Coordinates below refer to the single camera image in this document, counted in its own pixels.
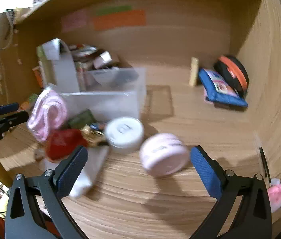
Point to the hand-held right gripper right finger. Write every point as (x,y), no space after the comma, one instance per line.
(205,171)

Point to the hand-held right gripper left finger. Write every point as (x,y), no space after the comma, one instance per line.
(72,169)

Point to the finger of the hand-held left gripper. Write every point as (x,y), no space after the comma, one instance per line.
(8,107)
(16,119)

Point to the red pouch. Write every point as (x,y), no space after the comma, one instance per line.
(63,142)

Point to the pink cream jar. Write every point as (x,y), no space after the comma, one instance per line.
(164,154)

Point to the white cream jar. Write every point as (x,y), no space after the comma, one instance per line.
(124,134)

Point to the clear plastic storage box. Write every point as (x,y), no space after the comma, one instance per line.
(110,97)

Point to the wooden desktop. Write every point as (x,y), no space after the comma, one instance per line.
(180,204)

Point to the green orange tube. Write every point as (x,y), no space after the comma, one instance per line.
(31,99)

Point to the gold trinket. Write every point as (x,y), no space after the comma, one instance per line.
(92,135)

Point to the orange packet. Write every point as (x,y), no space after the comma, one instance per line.
(38,77)

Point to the green box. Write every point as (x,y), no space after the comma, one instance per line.
(82,119)

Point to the black pen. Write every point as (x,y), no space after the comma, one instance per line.
(264,164)

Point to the tall white box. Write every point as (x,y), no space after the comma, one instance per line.
(63,72)

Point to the pink toy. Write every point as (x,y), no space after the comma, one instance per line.
(276,194)

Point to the blue zip pouch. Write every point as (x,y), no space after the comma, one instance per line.
(220,89)

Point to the pile of printed cards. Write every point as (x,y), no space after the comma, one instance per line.
(83,52)

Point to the beige block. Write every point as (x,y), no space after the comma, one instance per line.
(194,72)

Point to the black orange round case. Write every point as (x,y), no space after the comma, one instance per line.
(232,72)

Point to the small white box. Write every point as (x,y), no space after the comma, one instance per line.
(102,59)

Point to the pink sticky note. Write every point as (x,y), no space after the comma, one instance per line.
(74,21)

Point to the orange sticky note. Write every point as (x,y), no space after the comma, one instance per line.
(119,20)

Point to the green sticky note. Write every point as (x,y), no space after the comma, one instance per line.
(113,10)

